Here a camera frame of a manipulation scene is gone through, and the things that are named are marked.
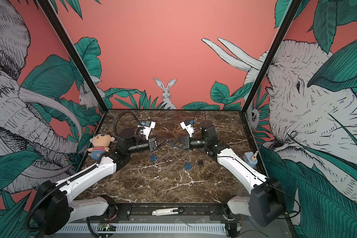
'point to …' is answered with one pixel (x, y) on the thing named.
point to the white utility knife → (168, 211)
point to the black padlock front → (200, 161)
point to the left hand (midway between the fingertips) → (169, 141)
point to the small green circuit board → (106, 227)
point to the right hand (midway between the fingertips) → (171, 145)
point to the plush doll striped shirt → (100, 141)
